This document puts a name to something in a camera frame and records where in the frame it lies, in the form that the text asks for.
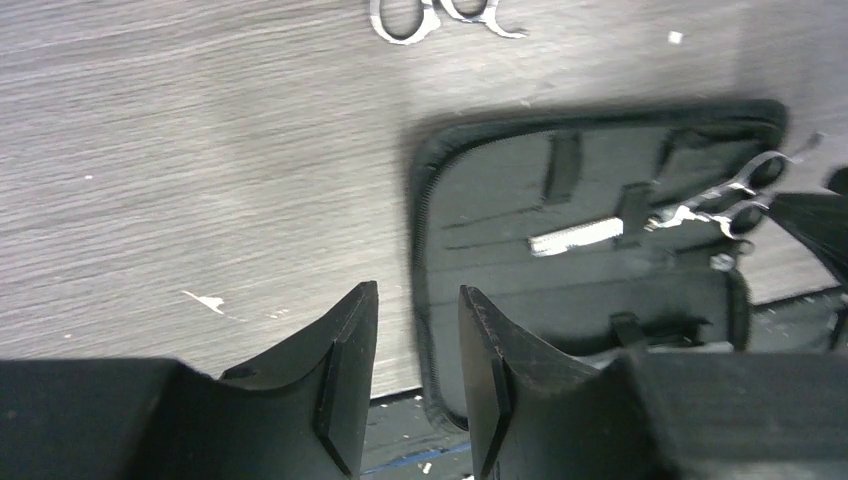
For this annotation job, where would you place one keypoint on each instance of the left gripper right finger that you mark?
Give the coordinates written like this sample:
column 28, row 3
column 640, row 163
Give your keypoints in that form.
column 629, row 417

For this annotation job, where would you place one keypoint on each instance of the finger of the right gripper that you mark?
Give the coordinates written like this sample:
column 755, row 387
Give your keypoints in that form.
column 818, row 221

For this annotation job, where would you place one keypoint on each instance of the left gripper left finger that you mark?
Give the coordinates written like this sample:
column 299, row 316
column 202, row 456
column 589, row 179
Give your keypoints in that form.
column 296, row 411

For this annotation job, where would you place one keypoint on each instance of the silver scissors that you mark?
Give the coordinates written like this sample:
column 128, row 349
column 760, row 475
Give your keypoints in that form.
column 730, row 205
column 430, row 21

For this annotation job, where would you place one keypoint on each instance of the black hair clip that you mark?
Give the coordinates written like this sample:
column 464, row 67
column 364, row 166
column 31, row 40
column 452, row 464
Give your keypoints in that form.
column 682, row 332

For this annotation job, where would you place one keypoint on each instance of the black zip tool case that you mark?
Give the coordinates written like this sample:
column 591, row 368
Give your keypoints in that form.
column 479, row 190

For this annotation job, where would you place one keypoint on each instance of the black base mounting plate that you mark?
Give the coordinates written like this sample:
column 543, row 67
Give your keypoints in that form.
column 596, row 397

